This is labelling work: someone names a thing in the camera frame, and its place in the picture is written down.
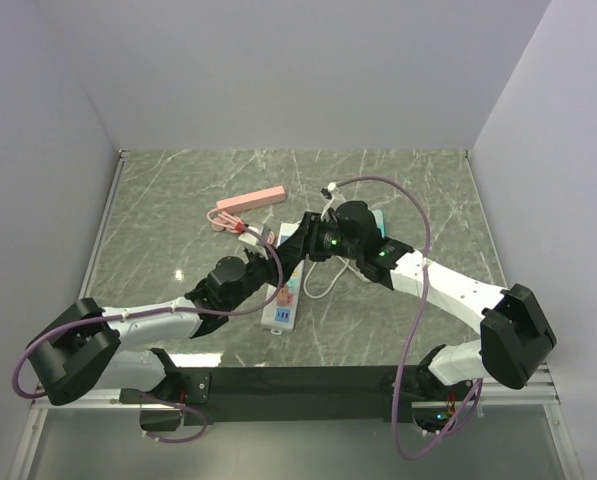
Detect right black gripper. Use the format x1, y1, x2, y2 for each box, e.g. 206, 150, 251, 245
279, 213, 362, 263

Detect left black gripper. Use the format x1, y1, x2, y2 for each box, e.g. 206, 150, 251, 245
225, 243, 298, 310

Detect pink charger plug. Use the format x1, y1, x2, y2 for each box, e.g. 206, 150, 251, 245
275, 285, 294, 308

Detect white multicolour power strip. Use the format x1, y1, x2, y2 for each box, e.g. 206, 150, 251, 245
260, 222, 312, 335

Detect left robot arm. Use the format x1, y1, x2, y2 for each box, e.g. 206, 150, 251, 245
27, 248, 296, 406

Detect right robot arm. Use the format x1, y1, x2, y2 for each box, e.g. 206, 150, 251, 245
277, 201, 557, 399

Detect pink power strip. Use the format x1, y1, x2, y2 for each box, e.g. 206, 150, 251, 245
216, 186, 287, 214

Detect teal triangular socket adapter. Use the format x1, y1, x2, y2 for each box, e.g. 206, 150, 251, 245
371, 209, 387, 238

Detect black base bar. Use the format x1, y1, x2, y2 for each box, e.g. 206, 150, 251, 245
180, 365, 396, 423

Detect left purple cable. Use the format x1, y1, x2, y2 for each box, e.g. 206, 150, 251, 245
10, 232, 285, 399

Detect purple cable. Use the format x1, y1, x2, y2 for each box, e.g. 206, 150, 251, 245
335, 175, 484, 461
10, 232, 285, 399

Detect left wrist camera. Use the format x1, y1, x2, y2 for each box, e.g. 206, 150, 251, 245
238, 224, 275, 247

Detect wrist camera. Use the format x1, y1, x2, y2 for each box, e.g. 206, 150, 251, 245
321, 182, 346, 213
238, 224, 275, 247

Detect white power strip cable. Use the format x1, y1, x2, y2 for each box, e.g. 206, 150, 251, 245
297, 218, 379, 301

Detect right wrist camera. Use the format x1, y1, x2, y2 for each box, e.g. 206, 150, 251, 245
321, 182, 346, 213

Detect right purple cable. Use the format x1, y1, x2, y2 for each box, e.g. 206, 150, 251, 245
335, 175, 484, 461

